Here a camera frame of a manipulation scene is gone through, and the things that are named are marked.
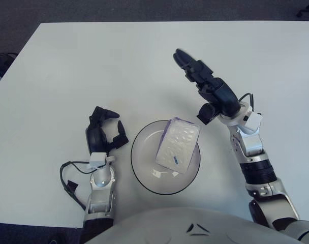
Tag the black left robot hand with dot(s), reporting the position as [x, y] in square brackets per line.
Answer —
[93, 139]

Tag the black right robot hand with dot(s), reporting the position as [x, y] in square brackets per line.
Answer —
[225, 99]

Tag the purple tissue paper pack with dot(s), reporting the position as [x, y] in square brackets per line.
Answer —
[177, 145]

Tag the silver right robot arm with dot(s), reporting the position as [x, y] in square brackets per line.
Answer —
[251, 142]

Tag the white plate with black rim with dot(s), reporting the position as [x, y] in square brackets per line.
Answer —
[144, 162]

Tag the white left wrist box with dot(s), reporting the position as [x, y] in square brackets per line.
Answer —
[98, 159]

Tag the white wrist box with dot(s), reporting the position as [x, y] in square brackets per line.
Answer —
[98, 159]
[253, 120]

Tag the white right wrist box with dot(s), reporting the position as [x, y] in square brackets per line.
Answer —
[253, 120]

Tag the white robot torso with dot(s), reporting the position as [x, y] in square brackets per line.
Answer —
[169, 226]

